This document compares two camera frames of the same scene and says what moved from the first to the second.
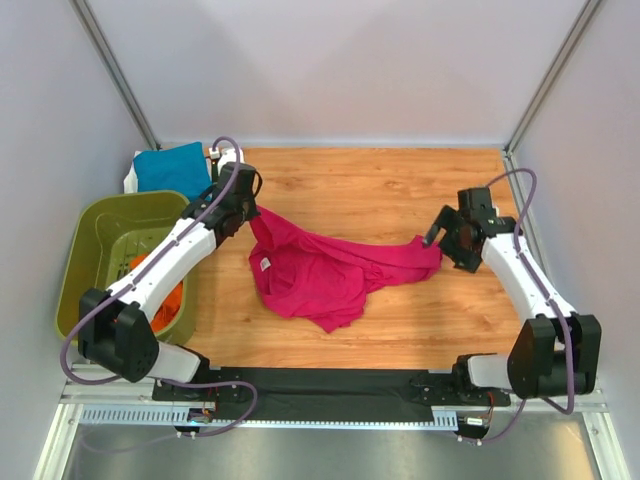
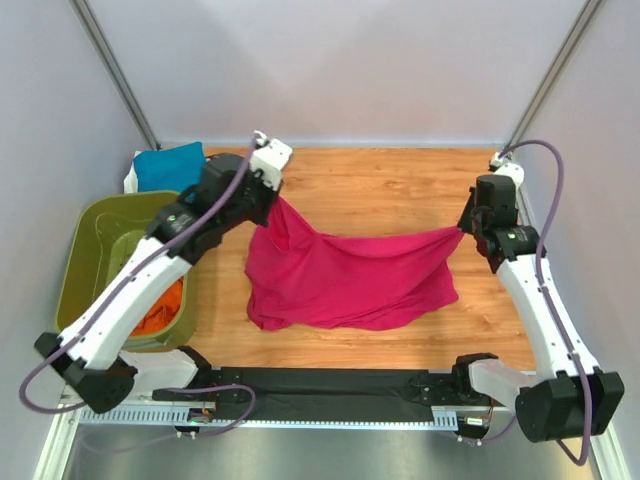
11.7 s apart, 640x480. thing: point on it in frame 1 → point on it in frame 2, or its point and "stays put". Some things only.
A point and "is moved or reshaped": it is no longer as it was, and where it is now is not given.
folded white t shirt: [130, 183] stays put
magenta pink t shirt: [328, 281] is moved or reshaped
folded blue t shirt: [181, 168] stays put
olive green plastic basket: [103, 227] stays put
